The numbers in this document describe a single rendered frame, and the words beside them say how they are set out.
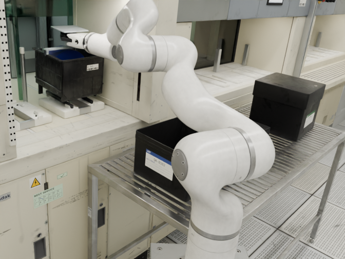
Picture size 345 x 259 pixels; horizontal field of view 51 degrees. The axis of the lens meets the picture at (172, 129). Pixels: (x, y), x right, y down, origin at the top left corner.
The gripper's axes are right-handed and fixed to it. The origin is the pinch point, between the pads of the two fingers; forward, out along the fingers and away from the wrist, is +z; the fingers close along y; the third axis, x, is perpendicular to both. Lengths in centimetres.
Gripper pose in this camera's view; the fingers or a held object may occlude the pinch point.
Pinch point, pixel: (68, 35)
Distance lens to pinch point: 164.4
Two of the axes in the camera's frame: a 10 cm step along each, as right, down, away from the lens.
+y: 6.5, -2.5, 7.2
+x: 1.0, -9.1, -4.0
